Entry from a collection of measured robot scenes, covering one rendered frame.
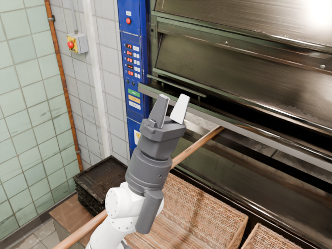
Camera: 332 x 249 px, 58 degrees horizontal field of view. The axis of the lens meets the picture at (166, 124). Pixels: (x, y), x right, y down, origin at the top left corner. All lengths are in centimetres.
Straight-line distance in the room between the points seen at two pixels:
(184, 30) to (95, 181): 99
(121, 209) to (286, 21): 79
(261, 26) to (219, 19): 17
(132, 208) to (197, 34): 85
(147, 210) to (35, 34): 165
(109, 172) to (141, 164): 125
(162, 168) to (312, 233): 97
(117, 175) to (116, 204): 118
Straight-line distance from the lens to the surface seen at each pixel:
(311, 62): 113
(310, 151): 109
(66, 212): 201
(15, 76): 211
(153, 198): 63
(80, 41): 186
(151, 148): 60
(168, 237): 179
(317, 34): 109
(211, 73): 131
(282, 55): 116
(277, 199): 147
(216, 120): 119
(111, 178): 182
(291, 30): 111
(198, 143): 139
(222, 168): 153
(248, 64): 124
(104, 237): 80
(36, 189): 257
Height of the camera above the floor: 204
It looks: 33 degrees down
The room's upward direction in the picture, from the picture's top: straight up
